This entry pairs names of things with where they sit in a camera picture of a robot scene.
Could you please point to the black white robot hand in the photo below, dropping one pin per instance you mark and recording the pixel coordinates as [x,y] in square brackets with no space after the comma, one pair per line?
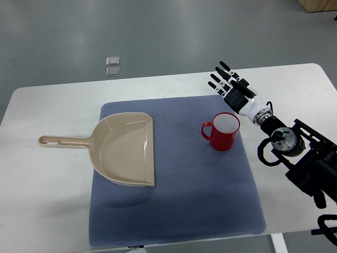
[239,95]

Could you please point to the red cup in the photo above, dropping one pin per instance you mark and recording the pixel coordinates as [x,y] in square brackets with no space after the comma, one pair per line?
[221,132]

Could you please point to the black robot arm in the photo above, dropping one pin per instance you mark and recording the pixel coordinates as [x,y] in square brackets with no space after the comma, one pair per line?
[309,156]

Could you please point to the beige plastic dustpan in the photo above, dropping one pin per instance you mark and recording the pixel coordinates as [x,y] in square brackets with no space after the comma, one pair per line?
[121,148]

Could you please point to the wooden box corner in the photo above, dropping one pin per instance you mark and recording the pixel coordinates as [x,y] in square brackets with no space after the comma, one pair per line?
[312,6]

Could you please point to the lower metal floor plate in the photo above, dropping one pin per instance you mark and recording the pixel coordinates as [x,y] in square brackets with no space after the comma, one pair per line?
[112,71]

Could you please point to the metal floor plate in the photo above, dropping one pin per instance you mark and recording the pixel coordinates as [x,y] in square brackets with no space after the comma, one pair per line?
[112,71]
[112,60]

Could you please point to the upper metal floor plate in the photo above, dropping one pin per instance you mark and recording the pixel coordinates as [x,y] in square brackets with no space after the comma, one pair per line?
[112,60]

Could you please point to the white table leg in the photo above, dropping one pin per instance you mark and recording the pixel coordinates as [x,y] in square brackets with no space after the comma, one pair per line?
[278,243]

